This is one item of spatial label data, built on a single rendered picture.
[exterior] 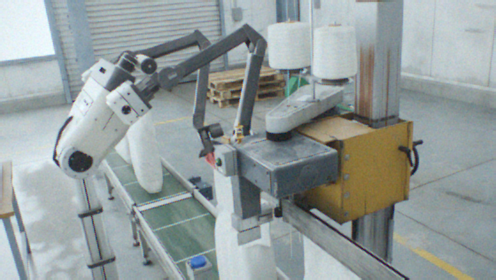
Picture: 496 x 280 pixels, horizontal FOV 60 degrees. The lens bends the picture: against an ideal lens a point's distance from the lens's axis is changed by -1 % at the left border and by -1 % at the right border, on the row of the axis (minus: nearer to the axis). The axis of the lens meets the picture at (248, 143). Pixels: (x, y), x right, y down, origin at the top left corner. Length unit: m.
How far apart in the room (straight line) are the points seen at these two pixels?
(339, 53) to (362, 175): 0.43
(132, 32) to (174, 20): 0.89
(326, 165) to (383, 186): 0.36
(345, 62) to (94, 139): 1.02
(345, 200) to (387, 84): 0.43
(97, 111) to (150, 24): 7.33
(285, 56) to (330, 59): 0.25
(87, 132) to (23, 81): 7.06
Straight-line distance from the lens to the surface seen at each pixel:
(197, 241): 2.75
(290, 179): 1.28
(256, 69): 1.75
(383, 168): 1.61
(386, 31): 1.57
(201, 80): 2.18
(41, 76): 8.85
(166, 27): 9.15
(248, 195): 1.50
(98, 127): 1.79
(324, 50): 1.41
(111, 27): 8.88
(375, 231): 1.81
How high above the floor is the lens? 1.82
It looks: 20 degrees down
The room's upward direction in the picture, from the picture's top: 4 degrees counter-clockwise
